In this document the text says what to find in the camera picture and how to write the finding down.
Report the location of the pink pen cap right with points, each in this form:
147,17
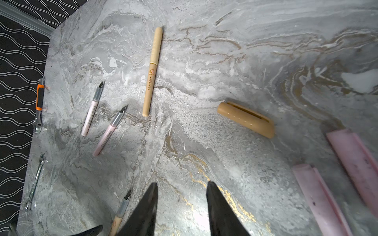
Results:
359,163

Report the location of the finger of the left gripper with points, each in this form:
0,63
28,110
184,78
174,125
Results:
95,231

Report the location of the pink pen left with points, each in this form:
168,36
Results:
92,109

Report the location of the tan pen cap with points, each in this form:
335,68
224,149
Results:
247,118

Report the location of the pink pen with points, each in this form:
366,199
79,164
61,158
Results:
92,109
109,131

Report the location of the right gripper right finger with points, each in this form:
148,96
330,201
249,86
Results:
223,221

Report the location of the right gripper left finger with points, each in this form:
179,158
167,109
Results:
143,219

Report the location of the silver combination wrench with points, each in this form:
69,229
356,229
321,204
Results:
42,160

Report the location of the orange handled adjustable wrench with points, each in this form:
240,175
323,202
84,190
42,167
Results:
37,124

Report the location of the pink pen right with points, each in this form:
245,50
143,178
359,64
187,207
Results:
109,131

